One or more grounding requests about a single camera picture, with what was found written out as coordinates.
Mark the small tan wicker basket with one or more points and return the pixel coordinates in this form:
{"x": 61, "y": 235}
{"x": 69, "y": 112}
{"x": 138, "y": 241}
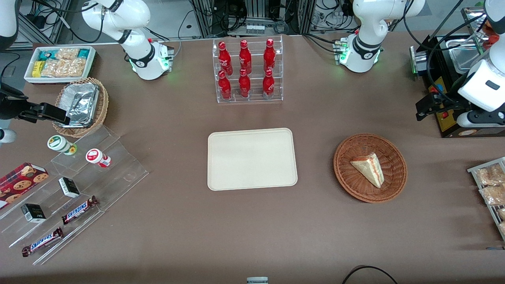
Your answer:
{"x": 103, "y": 106}

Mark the green lid yogurt bottle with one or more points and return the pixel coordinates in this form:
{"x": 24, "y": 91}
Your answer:
{"x": 59, "y": 143}

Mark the steel warmer pan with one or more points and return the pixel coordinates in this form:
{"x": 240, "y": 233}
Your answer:
{"x": 463, "y": 55}

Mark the clear acrylic stepped stand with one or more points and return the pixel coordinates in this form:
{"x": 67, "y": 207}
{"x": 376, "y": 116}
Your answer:
{"x": 118, "y": 173}

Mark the red cola bottle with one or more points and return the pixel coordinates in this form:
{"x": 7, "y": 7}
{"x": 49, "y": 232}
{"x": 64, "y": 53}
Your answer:
{"x": 245, "y": 58}
{"x": 225, "y": 59}
{"x": 225, "y": 87}
{"x": 244, "y": 86}
{"x": 269, "y": 57}
{"x": 268, "y": 86}

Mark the small grey box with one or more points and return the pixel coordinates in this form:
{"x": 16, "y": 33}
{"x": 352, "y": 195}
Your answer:
{"x": 257, "y": 281}

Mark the clear fried snack bag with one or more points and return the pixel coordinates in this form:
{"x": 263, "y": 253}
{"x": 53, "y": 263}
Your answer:
{"x": 493, "y": 195}
{"x": 502, "y": 228}
{"x": 491, "y": 175}
{"x": 501, "y": 213}

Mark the black hot food warmer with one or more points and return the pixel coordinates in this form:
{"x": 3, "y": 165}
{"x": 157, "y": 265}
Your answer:
{"x": 447, "y": 128}

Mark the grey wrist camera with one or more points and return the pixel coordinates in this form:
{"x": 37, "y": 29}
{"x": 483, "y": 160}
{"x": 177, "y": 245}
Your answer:
{"x": 7, "y": 135}
{"x": 479, "y": 119}

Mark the snickers chocolate bar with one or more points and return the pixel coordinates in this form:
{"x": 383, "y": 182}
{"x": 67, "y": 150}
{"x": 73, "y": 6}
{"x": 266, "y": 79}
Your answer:
{"x": 79, "y": 210}
{"x": 42, "y": 241}

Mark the clear rice cracker bag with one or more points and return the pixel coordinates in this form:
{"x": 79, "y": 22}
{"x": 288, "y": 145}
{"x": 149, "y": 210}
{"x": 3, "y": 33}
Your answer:
{"x": 65, "y": 68}
{"x": 67, "y": 54}

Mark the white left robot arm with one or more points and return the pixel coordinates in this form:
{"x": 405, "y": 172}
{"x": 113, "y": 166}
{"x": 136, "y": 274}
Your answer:
{"x": 367, "y": 23}

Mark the white snack bin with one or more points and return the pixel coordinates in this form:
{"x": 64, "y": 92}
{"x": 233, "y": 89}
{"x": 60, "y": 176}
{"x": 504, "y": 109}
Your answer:
{"x": 29, "y": 78}

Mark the aluminium foil tray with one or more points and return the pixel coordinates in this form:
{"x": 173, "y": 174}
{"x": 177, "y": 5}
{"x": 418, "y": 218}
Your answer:
{"x": 79, "y": 103}

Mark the red cookie box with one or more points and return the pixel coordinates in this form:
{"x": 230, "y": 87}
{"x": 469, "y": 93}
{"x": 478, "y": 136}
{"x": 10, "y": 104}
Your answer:
{"x": 19, "y": 183}

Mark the triangular sandwich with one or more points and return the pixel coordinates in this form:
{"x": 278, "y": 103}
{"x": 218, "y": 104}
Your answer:
{"x": 369, "y": 167}

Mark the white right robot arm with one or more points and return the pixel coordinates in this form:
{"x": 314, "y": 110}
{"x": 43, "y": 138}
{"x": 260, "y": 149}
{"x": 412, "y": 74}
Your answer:
{"x": 134, "y": 15}

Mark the red sausage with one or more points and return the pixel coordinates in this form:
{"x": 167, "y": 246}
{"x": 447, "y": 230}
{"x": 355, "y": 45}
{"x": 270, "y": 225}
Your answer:
{"x": 493, "y": 40}
{"x": 488, "y": 24}

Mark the red lid yogurt bottle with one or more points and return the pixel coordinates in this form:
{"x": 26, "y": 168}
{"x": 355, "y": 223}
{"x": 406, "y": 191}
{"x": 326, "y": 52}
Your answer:
{"x": 96, "y": 157}

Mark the teal snack packet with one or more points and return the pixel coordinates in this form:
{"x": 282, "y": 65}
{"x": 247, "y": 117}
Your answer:
{"x": 83, "y": 53}
{"x": 45, "y": 55}

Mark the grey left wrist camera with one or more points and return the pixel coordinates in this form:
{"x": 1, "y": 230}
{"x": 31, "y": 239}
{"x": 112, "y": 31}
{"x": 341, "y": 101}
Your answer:
{"x": 479, "y": 119}

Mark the beige plastic tray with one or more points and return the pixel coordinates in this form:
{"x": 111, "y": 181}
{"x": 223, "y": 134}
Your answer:
{"x": 252, "y": 159}

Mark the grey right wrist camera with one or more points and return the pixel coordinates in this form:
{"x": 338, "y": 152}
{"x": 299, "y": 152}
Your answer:
{"x": 7, "y": 135}

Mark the small black box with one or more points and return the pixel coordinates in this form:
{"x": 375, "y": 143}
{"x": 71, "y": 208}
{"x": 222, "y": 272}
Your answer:
{"x": 33, "y": 213}
{"x": 69, "y": 187}

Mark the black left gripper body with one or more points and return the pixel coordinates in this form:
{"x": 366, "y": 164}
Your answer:
{"x": 449, "y": 103}

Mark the white power strip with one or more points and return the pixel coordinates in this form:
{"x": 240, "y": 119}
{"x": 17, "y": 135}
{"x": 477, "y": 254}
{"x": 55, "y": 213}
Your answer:
{"x": 255, "y": 29}

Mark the yellow snack packet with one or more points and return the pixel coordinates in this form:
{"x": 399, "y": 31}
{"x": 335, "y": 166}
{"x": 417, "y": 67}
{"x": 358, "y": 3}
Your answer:
{"x": 37, "y": 69}

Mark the large brown wicker basket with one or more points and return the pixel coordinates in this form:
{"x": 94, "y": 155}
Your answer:
{"x": 355, "y": 187}

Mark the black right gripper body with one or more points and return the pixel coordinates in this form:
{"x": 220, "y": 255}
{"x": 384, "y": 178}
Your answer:
{"x": 11, "y": 106}

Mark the clear acrylic bottle rack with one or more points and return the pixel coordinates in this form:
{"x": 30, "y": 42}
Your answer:
{"x": 254, "y": 98}

